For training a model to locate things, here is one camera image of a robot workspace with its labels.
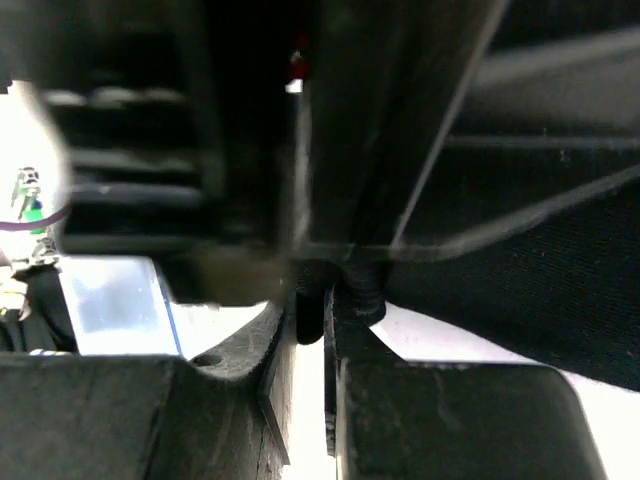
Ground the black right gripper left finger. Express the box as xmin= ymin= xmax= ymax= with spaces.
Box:
xmin=184 ymin=289 xmax=299 ymax=466

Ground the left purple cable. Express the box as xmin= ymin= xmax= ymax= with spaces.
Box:
xmin=0 ymin=207 xmax=69 ymax=231

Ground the black sock with white stripes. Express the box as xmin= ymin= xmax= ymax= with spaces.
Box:
xmin=367 ymin=185 xmax=639 ymax=391

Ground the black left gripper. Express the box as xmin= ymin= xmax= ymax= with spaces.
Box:
xmin=1 ymin=1 xmax=639 ymax=304

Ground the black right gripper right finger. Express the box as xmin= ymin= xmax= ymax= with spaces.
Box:
xmin=324 ymin=284 xmax=404 ymax=455

